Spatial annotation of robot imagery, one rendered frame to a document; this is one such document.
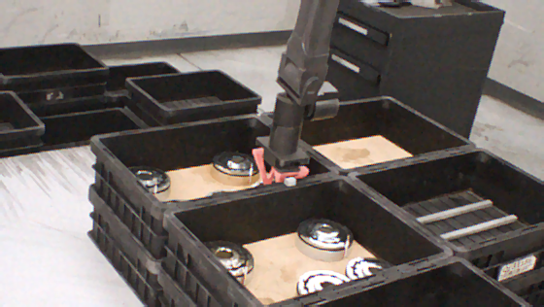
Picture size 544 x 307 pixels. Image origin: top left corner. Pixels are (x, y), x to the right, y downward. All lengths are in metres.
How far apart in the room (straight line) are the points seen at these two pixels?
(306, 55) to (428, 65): 1.74
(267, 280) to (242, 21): 3.92
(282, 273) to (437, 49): 1.86
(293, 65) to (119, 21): 3.33
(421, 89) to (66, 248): 1.85
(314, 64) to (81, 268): 0.59
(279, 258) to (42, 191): 0.64
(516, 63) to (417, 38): 2.18
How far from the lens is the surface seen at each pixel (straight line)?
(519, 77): 5.10
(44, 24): 4.51
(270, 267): 1.37
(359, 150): 1.88
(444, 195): 1.76
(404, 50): 2.95
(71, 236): 1.64
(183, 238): 1.24
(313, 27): 1.35
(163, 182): 1.53
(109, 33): 4.69
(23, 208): 1.74
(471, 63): 3.28
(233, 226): 1.38
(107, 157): 1.46
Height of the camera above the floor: 1.58
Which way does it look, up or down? 27 degrees down
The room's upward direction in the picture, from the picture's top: 8 degrees clockwise
